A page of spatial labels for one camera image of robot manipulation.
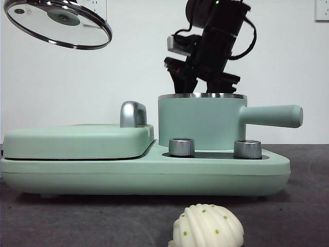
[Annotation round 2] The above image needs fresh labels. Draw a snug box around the glass pot lid green knob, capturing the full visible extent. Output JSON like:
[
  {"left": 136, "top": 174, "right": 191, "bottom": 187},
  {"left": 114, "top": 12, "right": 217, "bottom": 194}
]
[{"left": 3, "top": 0, "right": 113, "bottom": 50}]

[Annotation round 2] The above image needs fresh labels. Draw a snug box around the ridged bun with green dots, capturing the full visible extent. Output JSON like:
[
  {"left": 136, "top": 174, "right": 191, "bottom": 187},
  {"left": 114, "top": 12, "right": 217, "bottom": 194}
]
[{"left": 168, "top": 203, "right": 244, "bottom": 247}]

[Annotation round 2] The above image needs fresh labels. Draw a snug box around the silver control knob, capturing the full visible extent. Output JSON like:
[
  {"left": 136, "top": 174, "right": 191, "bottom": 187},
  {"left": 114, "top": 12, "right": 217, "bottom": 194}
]
[
  {"left": 233, "top": 139, "right": 262, "bottom": 158},
  {"left": 169, "top": 138, "right": 195, "bottom": 157}
]

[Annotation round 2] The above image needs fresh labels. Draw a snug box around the black control panel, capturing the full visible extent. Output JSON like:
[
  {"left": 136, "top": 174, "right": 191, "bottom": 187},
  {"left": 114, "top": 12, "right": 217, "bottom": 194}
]
[{"left": 162, "top": 151, "right": 269, "bottom": 160}]

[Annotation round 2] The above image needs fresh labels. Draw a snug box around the green breakfast machine base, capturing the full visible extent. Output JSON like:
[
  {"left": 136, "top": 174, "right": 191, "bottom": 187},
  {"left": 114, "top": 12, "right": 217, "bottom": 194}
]
[{"left": 0, "top": 145, "right": 291, "bottom": 200}]

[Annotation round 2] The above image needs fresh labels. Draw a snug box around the pale grey right camera box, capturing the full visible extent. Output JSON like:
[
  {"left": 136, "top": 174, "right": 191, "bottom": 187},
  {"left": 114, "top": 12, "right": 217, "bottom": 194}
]
[{"left": 167, "top": 35, "right": 192, "bottom": 56}]

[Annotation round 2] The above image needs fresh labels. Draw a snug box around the green pot with handle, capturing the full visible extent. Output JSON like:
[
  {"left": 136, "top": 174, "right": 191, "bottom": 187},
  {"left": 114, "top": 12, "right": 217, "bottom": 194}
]
[{"left": 157, "top": 93, "right": 304, "bottom": 151}]

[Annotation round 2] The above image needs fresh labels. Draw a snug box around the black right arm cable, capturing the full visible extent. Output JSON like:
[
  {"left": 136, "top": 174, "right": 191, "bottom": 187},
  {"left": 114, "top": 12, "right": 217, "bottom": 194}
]
[{"left": 172, "top": 17, "right": 258, "bottom": 61}]

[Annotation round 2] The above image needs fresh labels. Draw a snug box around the silver griddle lid handle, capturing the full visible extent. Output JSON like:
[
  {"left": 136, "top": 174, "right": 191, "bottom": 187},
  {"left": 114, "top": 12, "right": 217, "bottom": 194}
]
[{"left": 119, "top": 100, "right": 148, "bottom": 129}]

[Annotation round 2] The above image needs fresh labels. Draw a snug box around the white wall socket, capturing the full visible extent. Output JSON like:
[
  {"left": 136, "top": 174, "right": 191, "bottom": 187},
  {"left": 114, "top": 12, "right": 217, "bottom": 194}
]
[
  {"left": 77, "top": 0, "right": 107, "bottom": 21},
  {"left": 315, "top": 0, "right": 329, "bottom": 22}
]

